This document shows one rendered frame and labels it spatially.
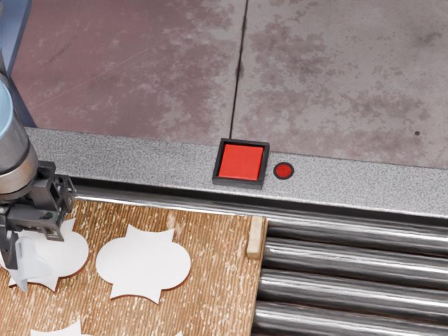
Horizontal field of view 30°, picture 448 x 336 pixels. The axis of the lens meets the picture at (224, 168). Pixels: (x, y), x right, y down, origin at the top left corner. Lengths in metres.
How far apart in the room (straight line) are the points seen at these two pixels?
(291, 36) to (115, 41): 0.56
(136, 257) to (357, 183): 0.34
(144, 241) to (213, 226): 0.10
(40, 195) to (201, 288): 0.27
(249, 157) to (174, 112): 1.25
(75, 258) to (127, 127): 1.32
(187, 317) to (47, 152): 0.38
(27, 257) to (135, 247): 0.16
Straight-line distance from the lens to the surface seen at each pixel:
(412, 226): 1.22
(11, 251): 1.11
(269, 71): 2.56
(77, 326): 1.17
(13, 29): 1.62
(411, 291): 1.18
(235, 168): 1.26
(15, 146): 0.96
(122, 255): 1.20
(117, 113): 2.54
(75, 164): 1.34
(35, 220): 1.07
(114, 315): 1.18
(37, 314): 1.21
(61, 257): 1.22
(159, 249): 1.19
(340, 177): 1.26
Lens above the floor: 1.99
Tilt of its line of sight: 57 degrees down
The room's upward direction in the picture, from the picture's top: 12 degrees counter-clockwise
